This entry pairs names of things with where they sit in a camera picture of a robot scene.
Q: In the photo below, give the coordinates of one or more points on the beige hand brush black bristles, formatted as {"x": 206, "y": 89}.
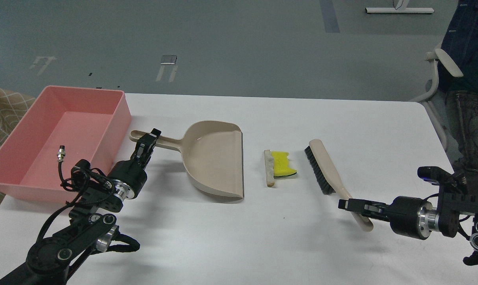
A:
{"x": 325, "y": 171}

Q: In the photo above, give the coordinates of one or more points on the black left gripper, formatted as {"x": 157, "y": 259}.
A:
{"x": 129, "y": 176}

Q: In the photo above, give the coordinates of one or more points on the yellow sponge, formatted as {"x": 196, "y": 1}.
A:
{"x": 281, "y": 166}

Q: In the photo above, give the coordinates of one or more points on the white desk foot bar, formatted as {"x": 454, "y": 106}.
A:
{"x": 399, "y": 10}

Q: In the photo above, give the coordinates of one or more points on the person in teal sweater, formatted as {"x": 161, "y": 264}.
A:
{"x": 461, "y": 44}

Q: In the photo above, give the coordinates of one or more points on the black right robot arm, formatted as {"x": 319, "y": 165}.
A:
{"x": 456, "y": 211}

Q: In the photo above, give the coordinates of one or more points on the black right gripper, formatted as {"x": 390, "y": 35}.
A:
{"x": 407, "y": 215}

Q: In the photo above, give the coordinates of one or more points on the grey floor plate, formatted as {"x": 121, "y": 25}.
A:
{"x": 168, "y": 60}

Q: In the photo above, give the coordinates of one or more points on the pink plastic bin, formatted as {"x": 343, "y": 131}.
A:
{"x": 90, "y": 123}

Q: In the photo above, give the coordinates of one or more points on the white office chair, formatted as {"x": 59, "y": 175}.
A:
{"x": 437, "y": 91}

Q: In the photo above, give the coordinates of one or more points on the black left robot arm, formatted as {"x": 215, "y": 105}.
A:
{"x": 87, "y": 225}

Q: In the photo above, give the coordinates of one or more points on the beige plastic dustpan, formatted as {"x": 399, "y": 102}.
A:
{"x": 212, "y": 154}

